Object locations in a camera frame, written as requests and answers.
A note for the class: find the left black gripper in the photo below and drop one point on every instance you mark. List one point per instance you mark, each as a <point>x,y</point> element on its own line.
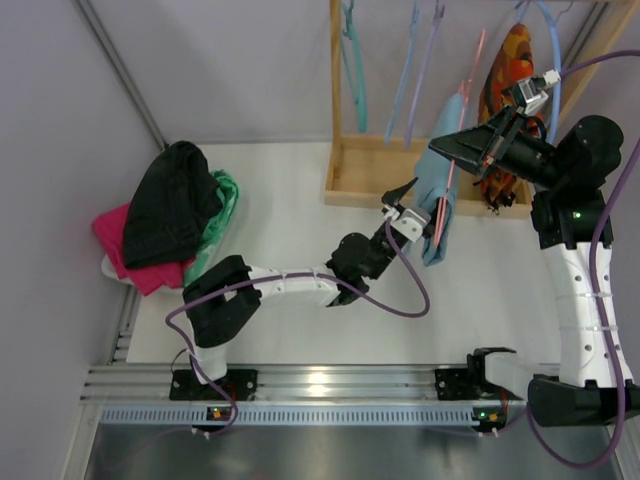
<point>382,244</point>

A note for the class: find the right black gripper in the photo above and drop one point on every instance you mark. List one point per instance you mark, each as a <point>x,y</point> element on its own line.
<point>498,145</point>

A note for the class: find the pink hanger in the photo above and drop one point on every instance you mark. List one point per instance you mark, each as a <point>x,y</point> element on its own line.
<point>465,91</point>

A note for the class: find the lilac hanger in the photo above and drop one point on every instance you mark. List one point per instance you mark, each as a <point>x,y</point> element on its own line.
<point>439,9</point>

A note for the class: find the black trousers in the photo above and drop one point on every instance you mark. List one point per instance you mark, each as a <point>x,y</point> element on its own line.
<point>174,201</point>

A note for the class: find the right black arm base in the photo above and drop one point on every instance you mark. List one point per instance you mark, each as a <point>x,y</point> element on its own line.
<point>458,384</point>

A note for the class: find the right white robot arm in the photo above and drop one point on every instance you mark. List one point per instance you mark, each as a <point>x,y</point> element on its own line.
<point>594,384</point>

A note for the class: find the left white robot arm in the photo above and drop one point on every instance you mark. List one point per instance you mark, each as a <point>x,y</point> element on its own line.
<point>222,301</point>

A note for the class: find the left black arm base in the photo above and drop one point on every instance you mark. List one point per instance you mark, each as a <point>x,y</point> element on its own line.
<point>220,385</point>

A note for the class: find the orange patterned trousers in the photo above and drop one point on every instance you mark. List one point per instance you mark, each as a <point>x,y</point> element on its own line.
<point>513,62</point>

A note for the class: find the light blue hanger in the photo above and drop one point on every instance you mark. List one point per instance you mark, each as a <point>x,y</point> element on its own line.
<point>403,82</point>

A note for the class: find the teal hanger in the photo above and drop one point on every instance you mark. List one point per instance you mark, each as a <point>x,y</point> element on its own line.
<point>352,60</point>

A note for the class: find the wooden clothes rack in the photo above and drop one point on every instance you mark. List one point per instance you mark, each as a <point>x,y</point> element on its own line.
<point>361,167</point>

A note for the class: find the green garment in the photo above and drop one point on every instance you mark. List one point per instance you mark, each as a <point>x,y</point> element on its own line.
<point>228,193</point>

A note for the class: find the pink garment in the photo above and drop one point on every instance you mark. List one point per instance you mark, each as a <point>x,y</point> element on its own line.
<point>125,248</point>

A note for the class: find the white plastic basket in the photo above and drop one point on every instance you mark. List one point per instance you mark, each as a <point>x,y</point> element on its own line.
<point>108,270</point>

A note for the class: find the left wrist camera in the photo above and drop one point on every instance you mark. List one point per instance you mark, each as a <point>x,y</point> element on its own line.
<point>407,225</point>

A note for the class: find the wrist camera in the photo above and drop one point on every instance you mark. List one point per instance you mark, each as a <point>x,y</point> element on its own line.
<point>407,225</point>
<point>530,94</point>

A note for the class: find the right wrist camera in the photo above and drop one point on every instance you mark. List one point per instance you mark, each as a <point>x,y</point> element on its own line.
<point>530,94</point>

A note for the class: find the slotted cable duct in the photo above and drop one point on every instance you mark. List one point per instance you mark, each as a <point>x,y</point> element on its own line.
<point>299,415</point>

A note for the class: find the aluminium mounting rail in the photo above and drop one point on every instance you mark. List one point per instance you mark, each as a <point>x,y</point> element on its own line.
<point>123,383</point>

